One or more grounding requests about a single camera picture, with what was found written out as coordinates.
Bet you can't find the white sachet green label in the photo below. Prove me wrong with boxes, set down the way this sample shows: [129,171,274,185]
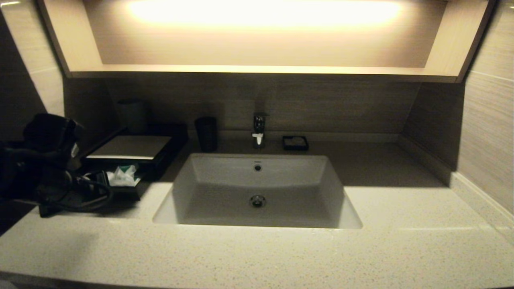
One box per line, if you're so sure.
[106,165,141,187]

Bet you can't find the black cup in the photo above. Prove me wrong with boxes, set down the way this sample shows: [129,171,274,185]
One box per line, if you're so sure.
[194,117,218,153]

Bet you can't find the black amenity drawer box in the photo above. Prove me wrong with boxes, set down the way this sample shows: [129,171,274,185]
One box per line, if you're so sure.
[80,124,190,183]

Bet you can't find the grey cup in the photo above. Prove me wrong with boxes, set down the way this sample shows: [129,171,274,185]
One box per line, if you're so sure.
[117,99,150,135]

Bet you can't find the chrome faucet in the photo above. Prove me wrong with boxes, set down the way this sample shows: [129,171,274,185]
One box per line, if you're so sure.
[251,113,269,150]

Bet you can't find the white sink basin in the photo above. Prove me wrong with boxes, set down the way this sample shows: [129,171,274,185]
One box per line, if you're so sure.
[152,153,363,229]

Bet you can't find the black soap dish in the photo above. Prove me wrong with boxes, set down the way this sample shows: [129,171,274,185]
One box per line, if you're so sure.
[282,136,310,152]

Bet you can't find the warm light strip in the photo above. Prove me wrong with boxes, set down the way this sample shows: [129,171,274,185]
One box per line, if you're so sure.
[128,0,402,31]

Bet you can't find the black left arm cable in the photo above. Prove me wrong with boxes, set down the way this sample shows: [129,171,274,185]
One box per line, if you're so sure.
[40,177,114,213]

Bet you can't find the wooden wall shelf niche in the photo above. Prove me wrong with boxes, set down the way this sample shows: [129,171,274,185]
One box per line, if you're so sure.
[36,0,496,84]

